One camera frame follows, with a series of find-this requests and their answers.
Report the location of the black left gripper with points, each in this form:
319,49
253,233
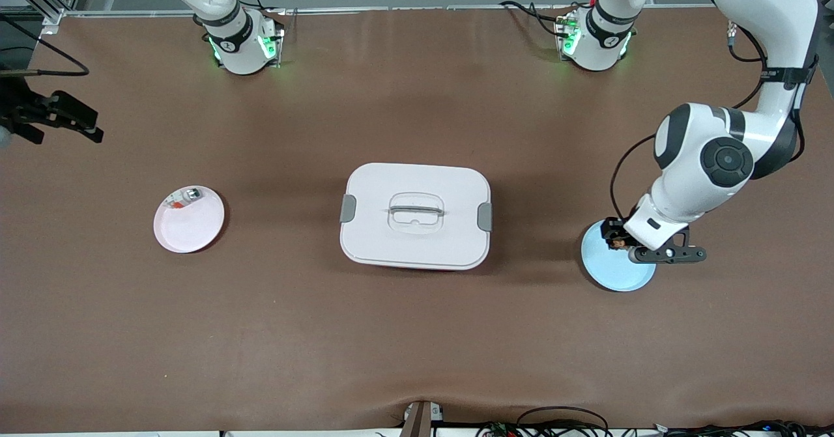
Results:
613,231

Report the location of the clear part with red dot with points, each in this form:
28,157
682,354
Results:
174,202

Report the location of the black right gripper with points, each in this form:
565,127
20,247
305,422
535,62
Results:
19,110

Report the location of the small silver button switch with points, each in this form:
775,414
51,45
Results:
191,194

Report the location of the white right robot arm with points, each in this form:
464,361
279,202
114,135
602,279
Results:
241,53

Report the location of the orange black switch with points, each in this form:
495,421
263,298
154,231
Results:
617,244

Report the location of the pink round plate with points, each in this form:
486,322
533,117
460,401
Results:
189,235

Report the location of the light blue round plate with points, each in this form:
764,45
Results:
612,271

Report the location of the brown table edge bracket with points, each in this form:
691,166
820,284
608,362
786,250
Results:
417,421

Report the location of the white lidded storage box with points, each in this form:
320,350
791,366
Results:
417,241

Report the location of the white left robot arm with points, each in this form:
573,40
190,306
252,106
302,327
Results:
775,20

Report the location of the silver table edge rail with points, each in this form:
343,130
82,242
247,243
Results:
423,8

